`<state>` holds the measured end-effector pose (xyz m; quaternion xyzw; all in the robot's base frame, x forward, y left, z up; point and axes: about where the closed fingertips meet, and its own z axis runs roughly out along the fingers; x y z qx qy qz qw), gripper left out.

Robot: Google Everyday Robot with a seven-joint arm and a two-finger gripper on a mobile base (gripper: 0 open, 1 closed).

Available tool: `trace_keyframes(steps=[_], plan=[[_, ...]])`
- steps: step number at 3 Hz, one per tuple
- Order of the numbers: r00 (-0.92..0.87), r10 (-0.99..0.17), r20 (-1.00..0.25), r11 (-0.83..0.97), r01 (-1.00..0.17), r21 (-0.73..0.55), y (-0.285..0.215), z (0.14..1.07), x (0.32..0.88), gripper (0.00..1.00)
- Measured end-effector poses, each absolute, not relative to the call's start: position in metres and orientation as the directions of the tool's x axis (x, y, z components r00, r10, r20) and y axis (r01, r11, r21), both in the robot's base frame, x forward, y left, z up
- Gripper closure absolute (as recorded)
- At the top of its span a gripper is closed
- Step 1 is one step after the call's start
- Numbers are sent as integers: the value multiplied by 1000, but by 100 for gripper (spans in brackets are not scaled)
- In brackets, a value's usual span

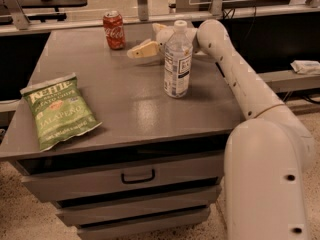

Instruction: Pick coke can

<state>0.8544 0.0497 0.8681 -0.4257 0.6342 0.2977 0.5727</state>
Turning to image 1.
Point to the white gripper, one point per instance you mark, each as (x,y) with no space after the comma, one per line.
(164,36)

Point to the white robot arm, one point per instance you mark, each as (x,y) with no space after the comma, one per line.
(265,156)

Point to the red coke can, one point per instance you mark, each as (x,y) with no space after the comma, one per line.
(114,31)

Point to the clear plastic water bottle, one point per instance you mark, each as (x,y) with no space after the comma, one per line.
(178,60)

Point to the green jalapeno chip bag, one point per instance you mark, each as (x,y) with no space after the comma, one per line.
(59,110)

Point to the black background table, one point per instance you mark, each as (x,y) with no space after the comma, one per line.
(52,5)

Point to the grey drawer cabinet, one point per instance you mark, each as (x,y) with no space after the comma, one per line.
(141,129)

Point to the white packet on ledge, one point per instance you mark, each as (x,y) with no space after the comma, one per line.
(306,67)

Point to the grey metal railing frame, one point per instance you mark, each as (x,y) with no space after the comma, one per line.
(14,19)

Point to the black drawer handle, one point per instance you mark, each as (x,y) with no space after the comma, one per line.
(138,177)

